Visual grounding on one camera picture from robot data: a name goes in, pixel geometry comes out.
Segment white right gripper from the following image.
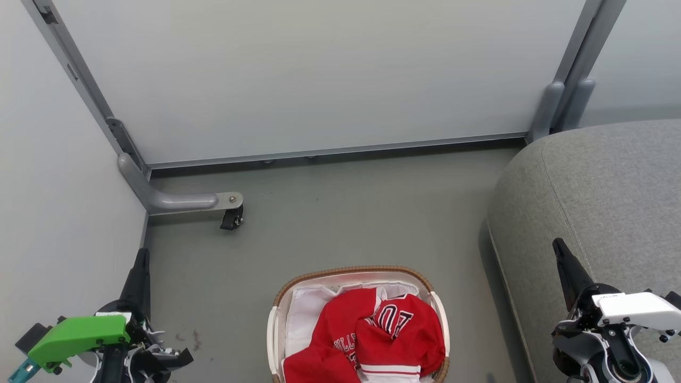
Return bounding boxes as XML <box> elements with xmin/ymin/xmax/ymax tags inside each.
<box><xmin>552</xmin><ymin>238</ymin><xmax>681</xmax><ymax>335</ymax></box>

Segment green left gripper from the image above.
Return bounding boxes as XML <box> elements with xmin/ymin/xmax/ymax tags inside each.
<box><xmin>28</xmin><ymin>248</ymin><xmax>155</xmax><ymax>383</ymax></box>

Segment red basketball jersey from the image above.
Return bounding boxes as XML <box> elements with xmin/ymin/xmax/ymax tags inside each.
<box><xmin>355</xmin><ymin>294</ymin><xmax>446</xmax><ymax>383</ymax></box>

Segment red basketball shorts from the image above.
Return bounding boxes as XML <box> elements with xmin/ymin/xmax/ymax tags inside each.
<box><xmin>282</xmin><ymin>288</ymin><xmax>384</xmax><ymax>383</ymax></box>

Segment grey fabric sofa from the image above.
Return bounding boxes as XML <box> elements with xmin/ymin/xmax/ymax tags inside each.
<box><xmin>487</xmin><ymin>119</ymin><xmax>681</xmax><ymax>383</ymax></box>

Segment grey partition foot bar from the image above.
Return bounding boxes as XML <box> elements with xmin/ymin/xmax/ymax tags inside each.
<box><xmin>561</xmin><ymin>79</ymin><xmax>596</xmax><ymax>131</ymax></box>
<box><xmin>529</xmin><ymin>80</ymin><xmax>564</xmax><ymax>143</ymax></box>
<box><xmin>118</xmin><ymin>153</ymin><xmax>244</xmax><ymax>216</ymax></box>

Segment black caster wheel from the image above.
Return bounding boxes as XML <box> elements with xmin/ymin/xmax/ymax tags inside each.
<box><xmin>220</xmin><ymin>205</ymin><xmax>244</xmax><ymax>231</ymax></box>

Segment white wicker-rim laundry basket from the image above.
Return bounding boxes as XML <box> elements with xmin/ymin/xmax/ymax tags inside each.
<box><xmin>267</xmin><ymin>265</ymin><xmax>451</xmax><ymax>383</ymax></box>

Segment white basket liner cloth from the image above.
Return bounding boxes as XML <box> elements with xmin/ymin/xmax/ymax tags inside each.
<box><xmin>285</xmin><ymin>282</ymin><xmax>426</xmax><ymax>383</ymax></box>

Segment grey partition post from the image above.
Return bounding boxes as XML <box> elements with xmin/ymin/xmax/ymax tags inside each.
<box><xmin>21</xmin><ymin>0</ymin><xmax>150</xmax><ymax>179</ymax></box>
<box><xmin>553</xmin><ymin>0</ymin><xmax>628</xmax><ymax>134</ymax></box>

